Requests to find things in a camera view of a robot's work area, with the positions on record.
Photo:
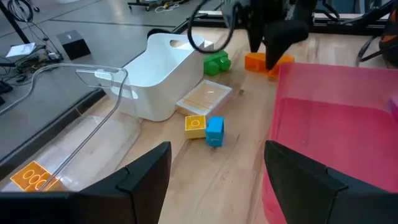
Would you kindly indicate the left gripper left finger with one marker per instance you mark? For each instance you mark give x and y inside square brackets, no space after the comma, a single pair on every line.
[93,205]

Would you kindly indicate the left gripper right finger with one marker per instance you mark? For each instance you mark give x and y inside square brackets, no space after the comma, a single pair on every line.
[326,202]

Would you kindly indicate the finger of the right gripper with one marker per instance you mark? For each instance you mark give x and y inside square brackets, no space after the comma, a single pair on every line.
[283,34]
[255,34]

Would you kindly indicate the orange toy block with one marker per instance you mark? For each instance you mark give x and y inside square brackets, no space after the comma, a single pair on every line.
[256,62]

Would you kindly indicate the green two-stud toy block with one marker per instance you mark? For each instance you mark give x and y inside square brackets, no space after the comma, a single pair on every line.
[216,63]

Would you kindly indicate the orange stud plate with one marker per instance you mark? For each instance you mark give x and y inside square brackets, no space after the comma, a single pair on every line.
[31,177]

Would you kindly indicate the pink translucent plastic bin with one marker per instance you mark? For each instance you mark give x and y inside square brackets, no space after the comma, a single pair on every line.
[335,130]

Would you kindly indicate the small blue toy block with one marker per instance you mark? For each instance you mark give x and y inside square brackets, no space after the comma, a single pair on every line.
[215,132]

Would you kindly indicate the white plastic bin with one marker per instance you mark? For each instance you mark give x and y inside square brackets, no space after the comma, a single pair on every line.
[161,84]

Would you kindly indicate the small yellow toy block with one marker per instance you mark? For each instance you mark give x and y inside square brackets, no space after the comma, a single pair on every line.
[195,127]

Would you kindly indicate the clear plastic bin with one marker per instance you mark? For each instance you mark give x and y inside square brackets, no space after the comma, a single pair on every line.
[102,77]

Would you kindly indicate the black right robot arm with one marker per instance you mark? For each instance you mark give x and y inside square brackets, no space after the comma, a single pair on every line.
[391,56]

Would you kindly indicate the black equipment box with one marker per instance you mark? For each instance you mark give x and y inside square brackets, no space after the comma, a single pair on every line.
[74,46]

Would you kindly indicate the white paper sheet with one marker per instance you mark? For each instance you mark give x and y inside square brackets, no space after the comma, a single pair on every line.
[20,49]

